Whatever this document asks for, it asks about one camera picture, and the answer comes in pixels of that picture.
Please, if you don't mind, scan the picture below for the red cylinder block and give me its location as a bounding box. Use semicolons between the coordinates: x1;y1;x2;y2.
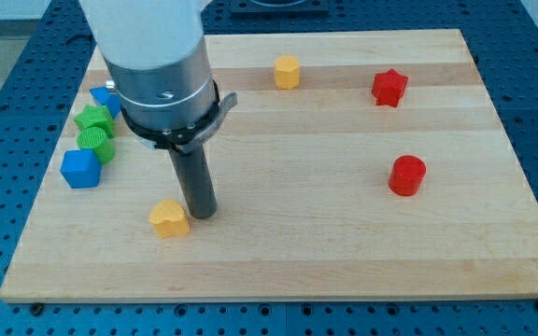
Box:
388;155;427;197

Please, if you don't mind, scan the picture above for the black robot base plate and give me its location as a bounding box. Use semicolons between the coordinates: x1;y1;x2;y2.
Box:
228;0;330;15

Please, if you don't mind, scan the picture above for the red star block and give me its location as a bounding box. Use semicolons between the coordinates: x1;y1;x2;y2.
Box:
371;68;409;107

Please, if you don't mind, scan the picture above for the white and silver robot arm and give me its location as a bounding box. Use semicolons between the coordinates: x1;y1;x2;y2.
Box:
79;0;237;218

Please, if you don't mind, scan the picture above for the light wooden board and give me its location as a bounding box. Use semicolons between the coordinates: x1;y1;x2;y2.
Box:
0;29;538;303

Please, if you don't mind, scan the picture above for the black clamp ring with lever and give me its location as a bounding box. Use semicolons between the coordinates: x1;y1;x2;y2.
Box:
120;80;238;154

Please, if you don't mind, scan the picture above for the blue angular block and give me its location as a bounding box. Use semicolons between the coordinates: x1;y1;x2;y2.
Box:
90;87;121;119

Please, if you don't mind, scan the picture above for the green star block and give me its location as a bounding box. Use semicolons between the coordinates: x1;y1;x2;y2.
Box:
73;105;115;138

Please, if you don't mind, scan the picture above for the green cylinder block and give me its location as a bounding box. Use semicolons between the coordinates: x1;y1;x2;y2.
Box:
77;127;115;165

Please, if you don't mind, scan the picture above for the yellow heart block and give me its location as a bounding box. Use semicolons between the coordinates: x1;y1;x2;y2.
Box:
149;199;191;238

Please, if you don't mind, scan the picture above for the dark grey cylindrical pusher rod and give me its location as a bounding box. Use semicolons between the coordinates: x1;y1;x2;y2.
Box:
169;147;218;219

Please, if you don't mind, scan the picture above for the blue cube block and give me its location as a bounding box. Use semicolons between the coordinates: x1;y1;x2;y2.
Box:
60;149;102;189

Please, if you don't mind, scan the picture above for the yellow hexagon block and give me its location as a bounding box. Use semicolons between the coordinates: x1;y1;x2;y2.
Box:
274;55;301;90

